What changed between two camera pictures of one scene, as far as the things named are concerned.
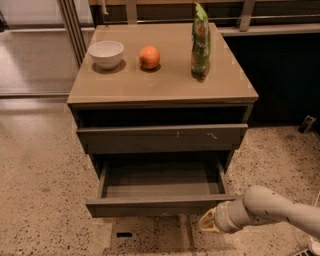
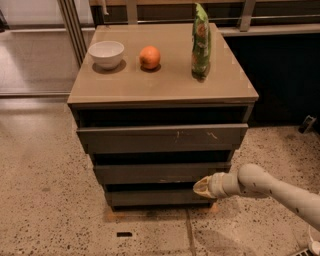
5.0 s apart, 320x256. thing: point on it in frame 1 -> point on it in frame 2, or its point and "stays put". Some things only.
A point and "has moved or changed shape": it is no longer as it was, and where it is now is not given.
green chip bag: (201, 44) stays put
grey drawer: (159, 188) has moved or changed shape
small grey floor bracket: (307, 124) stays put
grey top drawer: (163, 138) stays put
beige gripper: (221, 218) -> (217, 185)
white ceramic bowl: (106, 53) stays put
